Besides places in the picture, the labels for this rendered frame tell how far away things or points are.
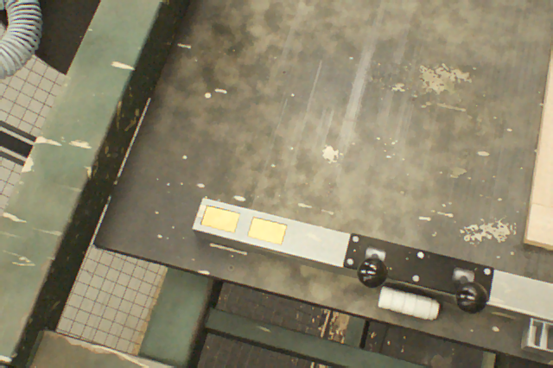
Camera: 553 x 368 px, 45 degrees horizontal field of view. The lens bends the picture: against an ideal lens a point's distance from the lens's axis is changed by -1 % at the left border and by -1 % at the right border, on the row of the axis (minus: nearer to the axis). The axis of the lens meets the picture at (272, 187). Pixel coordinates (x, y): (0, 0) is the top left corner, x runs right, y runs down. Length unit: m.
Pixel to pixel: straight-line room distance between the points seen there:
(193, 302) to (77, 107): 0.33
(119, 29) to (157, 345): 0.48
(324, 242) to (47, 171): 0.40
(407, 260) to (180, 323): 0.34
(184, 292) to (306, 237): 0.21
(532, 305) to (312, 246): 0.30
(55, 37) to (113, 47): 0.47
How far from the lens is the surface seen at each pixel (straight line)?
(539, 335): 0.97
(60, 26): 1.54
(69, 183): 0.97
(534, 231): 1.02
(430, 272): 0.93
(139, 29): 1.07
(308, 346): 1.00
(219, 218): 0.96
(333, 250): 0.94
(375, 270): 0.81
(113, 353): 0.93
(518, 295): 0.96
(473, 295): 0.82
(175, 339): 1.00
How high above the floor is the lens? 2.00
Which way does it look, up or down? 25 degrees down
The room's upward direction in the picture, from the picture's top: 62 degrees counter-clockwise
